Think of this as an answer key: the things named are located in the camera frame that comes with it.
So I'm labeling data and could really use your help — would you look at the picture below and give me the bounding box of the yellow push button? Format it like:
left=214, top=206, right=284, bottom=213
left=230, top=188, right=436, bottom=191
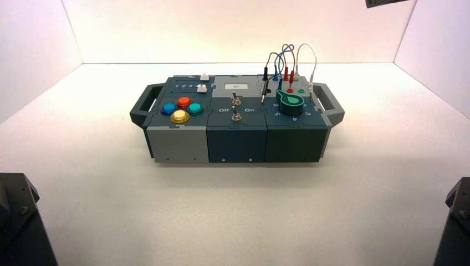
left=170, top=110, right=191, bottom=124

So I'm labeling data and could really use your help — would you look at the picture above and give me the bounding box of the grey and teal task box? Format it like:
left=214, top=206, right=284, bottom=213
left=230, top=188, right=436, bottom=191
left=129, top=74, right=345, bottom=163

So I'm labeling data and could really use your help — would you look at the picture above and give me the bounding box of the green rotary dial knob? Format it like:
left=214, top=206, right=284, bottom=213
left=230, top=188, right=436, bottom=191
left=274, top=90, right=305, bottom=117

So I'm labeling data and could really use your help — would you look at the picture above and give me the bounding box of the dark overhead fixture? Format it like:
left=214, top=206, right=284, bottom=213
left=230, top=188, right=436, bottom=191
left=365, top=0, right=409, bottom=9

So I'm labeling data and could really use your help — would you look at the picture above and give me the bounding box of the black jumper cable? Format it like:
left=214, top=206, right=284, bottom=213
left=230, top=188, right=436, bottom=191
left=260, top=52, right=282, bottom=104

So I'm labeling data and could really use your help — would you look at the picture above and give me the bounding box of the blue jumper cable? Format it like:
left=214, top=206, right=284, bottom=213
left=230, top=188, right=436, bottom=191
left=272, top=44, right=295, bottom=92

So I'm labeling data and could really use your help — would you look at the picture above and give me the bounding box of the red jumper cable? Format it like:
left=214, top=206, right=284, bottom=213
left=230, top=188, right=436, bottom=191
left=282, top=44, right=296, bottom=93

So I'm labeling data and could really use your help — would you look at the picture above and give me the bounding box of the white jumper cable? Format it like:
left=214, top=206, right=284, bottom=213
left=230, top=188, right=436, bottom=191
left=294, top=43, right=318, bottom=100

